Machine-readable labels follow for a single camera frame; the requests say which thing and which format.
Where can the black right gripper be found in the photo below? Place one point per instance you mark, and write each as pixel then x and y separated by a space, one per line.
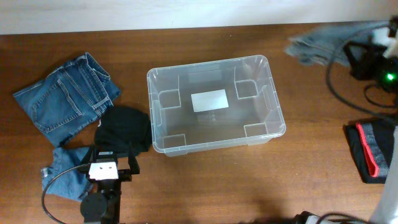
pixel 359 67

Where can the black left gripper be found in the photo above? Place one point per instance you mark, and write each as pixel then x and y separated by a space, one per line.
pixel 124 176

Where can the light blue jeans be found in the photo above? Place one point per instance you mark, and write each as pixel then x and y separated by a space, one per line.
pixel 318 45

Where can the black red garment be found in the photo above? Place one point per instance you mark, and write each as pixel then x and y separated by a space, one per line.
pixel 371 146

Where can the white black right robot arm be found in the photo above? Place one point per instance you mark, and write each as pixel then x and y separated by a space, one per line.
pixel 386 211

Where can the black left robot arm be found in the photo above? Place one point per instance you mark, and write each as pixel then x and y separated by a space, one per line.
pixel 104 203

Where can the medium blue denim garment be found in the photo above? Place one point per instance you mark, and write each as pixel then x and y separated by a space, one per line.
pixel 72 185

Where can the dark blue folded jeans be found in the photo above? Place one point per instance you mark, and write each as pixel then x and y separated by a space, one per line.
pixel 71 97

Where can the clear plastic storage bin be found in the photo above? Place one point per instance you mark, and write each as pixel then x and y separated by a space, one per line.
pixel 213 105

